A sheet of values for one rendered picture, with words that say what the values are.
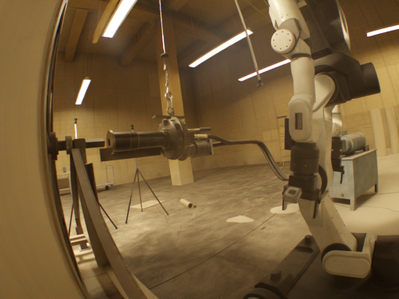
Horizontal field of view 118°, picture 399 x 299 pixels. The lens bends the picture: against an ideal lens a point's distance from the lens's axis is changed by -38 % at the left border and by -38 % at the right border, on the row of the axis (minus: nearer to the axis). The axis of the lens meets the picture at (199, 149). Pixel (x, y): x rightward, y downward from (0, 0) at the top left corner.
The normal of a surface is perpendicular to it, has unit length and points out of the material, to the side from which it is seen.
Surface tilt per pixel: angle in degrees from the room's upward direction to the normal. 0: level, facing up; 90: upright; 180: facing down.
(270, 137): 90
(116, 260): 35
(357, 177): 90
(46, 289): 113
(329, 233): 90
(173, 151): 107
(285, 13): 90
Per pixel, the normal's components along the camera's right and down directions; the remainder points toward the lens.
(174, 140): -0.44, 0.12
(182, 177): 0.66, -0.12
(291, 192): -0.40, -0.82
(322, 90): -0.78, 0.09
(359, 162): 0.29, -0.08
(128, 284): 0.26, -0.88
